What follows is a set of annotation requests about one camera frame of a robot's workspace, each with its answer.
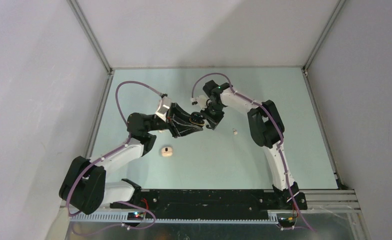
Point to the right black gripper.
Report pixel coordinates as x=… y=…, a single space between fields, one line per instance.
x=214 y=123

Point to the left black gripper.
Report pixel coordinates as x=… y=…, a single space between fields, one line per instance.
x=182 y=128

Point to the black earbud charging case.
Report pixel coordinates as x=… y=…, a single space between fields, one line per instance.
x=197 y=118

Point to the white earbud charging case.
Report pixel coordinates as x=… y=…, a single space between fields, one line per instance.
x=166 y=151

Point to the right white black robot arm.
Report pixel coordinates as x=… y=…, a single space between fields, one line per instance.
x=266 y=129

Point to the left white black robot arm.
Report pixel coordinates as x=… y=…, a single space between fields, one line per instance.
x=85 y=186

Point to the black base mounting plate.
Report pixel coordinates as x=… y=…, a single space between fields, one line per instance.
x=207 y=204

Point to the left controller board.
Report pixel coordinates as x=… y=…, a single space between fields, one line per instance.
x=136 y=215

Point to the controller board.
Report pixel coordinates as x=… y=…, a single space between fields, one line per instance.
x=136 y=215
x=287 y=223

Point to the right controller board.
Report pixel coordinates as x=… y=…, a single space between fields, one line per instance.
x=287 y=223

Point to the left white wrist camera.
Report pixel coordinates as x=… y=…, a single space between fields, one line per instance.
x=163 y=108

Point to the white slotted cable duct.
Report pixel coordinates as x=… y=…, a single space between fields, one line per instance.
x=120 y=217

